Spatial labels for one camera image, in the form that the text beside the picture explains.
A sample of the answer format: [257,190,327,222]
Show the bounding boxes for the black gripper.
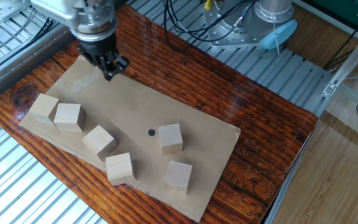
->
[78,30,131,81]

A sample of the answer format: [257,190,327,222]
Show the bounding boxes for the light wooden cube block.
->
[28,93,60,127]
[163,160,193,196]
[81,124,117,162]
[105,152,136,187]
[53,103,87,133]
[157,123,184,156]

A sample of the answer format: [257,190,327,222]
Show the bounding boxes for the brown cardboard sheet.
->
[19,55,242,223]

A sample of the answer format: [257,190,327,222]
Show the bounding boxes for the white silver wrist adapter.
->
[30,0,118,42]

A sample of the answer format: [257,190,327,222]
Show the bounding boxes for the silver perforated mounting plate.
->
[0,0,32,24]

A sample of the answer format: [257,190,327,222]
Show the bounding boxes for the white zip tie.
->
[273,22,282,57]

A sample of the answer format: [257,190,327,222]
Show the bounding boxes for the black cable bundle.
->
[26,17,57,52]

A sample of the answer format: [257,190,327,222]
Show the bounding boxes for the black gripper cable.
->
[162,0,254,53]

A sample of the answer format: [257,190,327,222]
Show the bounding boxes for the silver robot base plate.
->
[202,0,272,50]

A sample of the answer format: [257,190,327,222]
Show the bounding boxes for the thin black cable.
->
[323,12,358,71]

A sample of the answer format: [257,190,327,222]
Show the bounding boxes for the aluminium frame post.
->
[321,21,358,101]

